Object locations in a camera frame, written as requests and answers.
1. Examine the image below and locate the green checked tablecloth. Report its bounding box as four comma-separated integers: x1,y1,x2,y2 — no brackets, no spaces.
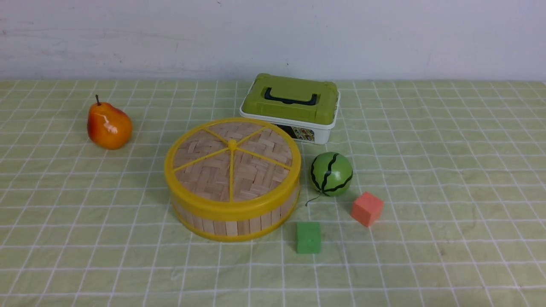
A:
0,80,546,307

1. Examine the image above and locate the orange red foam cube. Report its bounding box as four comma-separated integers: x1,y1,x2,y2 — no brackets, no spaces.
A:
350,191,384,228

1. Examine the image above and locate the orange red toy pear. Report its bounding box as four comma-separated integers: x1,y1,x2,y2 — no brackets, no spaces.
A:
87,95,133,150

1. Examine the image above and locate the yellow woven steamer lid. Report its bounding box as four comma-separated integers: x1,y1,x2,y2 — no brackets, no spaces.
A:
164,117,302,221

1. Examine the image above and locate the green toy watermelon ball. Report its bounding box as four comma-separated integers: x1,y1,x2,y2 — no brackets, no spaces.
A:
305,151,353,206

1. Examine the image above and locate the green foam cube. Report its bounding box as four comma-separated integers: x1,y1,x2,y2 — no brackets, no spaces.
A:
296,222,322,254

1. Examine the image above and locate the green lidded white storage box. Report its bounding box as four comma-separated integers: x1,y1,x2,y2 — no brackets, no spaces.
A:
239,73,341,145

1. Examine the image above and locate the bamboo steamer basket yellow rim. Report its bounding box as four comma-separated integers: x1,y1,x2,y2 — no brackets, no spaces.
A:
170,187,300,242

